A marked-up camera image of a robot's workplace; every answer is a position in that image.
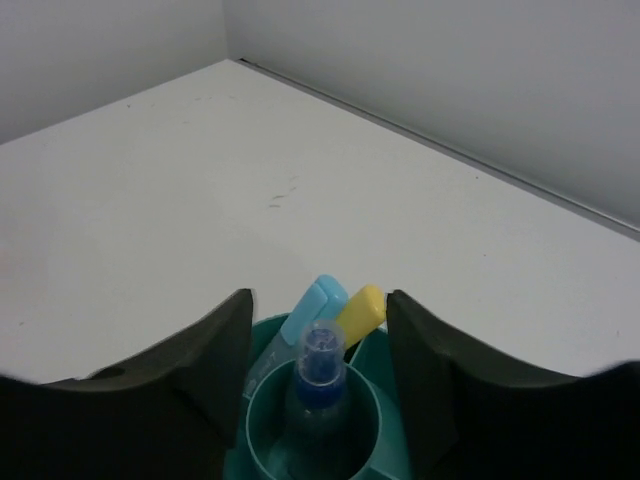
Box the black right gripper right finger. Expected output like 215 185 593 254
387 290 639 479

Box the blue highlighter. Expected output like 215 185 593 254
244 274 349 398

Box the yellow highlighter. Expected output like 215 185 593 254
336 284 386 350

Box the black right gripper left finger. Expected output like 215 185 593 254
1 289 253 479

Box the clear spray bottle blue cap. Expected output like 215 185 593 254
277 320 349 479

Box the teal round desk organizer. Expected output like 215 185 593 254
223 329 413 479

